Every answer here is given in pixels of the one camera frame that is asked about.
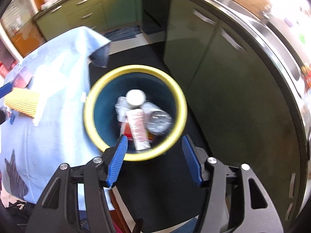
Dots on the striped floor mat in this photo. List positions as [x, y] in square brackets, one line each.
[124, 32]

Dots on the yellow-rimmed dark bin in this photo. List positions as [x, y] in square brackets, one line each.
[107, 94]

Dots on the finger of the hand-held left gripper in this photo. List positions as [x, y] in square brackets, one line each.
[2, 117]
[6, 90]

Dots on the black kitchen countertop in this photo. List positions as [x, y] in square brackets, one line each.
[285, 77]

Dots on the black floor mat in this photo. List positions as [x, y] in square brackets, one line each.
[158, 187]

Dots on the green base cabinets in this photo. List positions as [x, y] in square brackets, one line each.
[218, 89]

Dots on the blue printed tablecloth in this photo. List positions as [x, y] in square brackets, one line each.
[60, 89]

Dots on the frosted glass sliding door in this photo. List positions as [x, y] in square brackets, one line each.
[21, 17]

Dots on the red and white milk carton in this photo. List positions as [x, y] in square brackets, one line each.
[137, 128]

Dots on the red wrapper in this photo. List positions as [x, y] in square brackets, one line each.
[126, 132]

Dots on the clear plastic water bottle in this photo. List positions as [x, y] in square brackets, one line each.
[158, 121]

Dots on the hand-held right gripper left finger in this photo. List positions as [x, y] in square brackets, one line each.
[117, 160]

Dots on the small white plastic bottle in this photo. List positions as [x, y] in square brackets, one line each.
[134, 97]

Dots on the orange foam net sleeve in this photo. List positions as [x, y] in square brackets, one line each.
[23, 102]

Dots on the steel double sink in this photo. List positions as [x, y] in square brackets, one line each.
[284, 51]

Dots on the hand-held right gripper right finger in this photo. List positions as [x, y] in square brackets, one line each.
[192, 160]

